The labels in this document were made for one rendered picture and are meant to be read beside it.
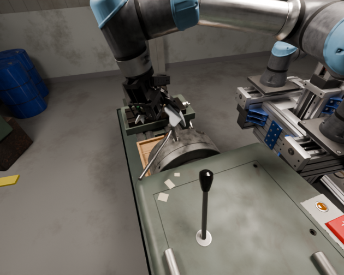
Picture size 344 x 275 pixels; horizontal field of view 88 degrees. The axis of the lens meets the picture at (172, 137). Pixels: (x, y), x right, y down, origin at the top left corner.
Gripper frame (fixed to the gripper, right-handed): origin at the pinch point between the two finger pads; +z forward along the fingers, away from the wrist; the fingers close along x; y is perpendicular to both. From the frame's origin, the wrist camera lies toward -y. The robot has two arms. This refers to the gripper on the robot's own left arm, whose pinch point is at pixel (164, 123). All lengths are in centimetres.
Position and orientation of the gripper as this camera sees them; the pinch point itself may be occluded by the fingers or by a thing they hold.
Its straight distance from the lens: 58.4
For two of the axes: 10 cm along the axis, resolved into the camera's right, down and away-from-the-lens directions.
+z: 2.4, 6.5, 7.2
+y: -3.3, 7.5, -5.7
